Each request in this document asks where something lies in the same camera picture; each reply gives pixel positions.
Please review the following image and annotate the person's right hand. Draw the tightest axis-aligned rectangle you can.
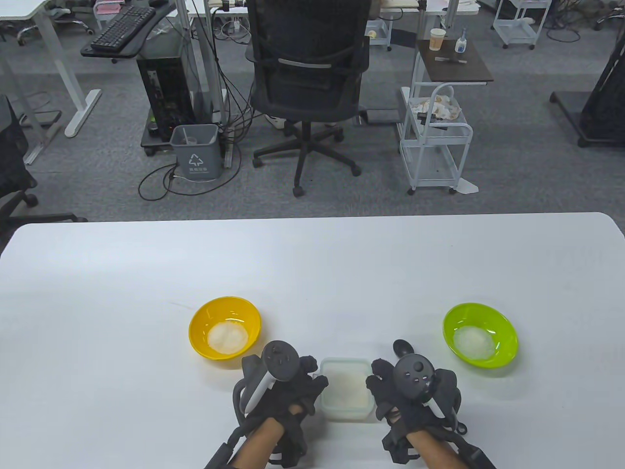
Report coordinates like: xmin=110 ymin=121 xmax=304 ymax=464
xmin=366 ymin=358 xmax=445 ymax=430

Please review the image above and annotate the person's left hand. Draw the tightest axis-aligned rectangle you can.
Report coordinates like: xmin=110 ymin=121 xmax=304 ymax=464
xmin=247 ymin=356 xmax=329 ymax=426

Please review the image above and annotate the clear container lid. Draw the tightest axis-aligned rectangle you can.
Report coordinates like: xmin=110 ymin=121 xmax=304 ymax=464
xmin=320 ymin=358 xmax=374 ymax=412

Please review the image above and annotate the clear plastic sugar container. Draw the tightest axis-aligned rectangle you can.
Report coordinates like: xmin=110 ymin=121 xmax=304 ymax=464
xmin=320 ymin=358 xmax=374 ymax=421

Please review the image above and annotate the small white sugar heap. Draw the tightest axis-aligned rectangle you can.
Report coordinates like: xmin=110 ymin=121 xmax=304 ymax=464
xmin=208 ymin=322 xmax=248 ymax=351
xmin=453 ymin=326 xmax=495 ymax=360

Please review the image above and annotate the yellow bowl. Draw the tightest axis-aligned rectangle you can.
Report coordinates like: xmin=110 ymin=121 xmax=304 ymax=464
xmin=188 ymin=296 xmax=262 ymax=361

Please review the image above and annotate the green bowl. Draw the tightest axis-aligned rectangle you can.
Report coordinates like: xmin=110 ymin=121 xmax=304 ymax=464
xmin=443 ymin=302 xmax=519 ymax=368

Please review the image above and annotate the person's left forearm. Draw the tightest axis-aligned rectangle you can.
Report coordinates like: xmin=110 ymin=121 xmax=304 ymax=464
xmin=232 ymin=405 xmax=303 ymax=469

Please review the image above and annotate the person's right forearm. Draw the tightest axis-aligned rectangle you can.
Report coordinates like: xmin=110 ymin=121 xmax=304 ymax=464
xmin=405 ymin=425 xmax=467 ymax=469

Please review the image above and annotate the black and white controller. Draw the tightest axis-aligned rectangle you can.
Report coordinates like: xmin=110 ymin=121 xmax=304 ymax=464
xmin=394 ymin=354 xmax=468 ymax=435
xmin=232 ymin=341 xmax=301 ymax=421

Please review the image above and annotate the white rolling basket cart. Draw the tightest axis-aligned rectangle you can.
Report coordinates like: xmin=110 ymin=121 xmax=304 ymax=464
xmin=398 ymin=82 xmax=474 ymax=195

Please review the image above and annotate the grey waste bin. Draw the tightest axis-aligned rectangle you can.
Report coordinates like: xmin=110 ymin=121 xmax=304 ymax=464
xmin=169 ymin=124 xmax=221 ymax=180

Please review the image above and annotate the crumpled white cloth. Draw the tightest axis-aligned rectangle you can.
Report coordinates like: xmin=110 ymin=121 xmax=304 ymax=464
xmin=409 ymin=94 xmax=462 ymax=120

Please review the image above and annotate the black mesh office chair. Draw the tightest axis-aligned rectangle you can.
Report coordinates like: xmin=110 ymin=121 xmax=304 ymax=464
xmin=244 ymin=0 xmax=370 ymax=197

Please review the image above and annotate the dark brown side table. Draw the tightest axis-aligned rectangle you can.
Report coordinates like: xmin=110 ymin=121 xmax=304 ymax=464
xmin=417 ymin=39 xmax=494 ymax=86

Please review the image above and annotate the black computer tower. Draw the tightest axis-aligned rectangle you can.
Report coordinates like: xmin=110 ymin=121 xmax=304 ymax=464
xmin=136 ymin=53 xmax=196 ymax=142

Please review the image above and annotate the black equipment stand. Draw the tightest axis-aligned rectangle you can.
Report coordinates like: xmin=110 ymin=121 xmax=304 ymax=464
xmin=549 ymin=34 xmax=625 ymax=147

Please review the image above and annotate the small white cart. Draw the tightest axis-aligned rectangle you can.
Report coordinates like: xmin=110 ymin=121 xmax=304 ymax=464
xmin=364 ymin=12 xmax=394 ymax=52

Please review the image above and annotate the black armchair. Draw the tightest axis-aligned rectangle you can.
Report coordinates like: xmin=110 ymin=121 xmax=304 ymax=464
xmin=0 ymin=94 xmax=88 ymax=245

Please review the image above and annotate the black keyboard tray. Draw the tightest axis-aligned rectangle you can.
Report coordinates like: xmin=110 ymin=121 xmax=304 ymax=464
xmin=81 ymin=0 xmax=177 ymax=59

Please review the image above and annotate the black keyboard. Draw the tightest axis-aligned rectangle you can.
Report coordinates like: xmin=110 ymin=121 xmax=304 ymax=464
xmin=91 ymin=4 xmax=157 ymax=52

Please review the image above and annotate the black cable bundle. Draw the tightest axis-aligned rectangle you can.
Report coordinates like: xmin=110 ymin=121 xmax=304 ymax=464
xmin=138 ymin=0 xmax=257 ymax=201

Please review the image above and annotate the white wire cart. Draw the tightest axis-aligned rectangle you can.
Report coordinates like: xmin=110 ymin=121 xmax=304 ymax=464
xmin=492 ymin=0 xmax=552 ymax=49

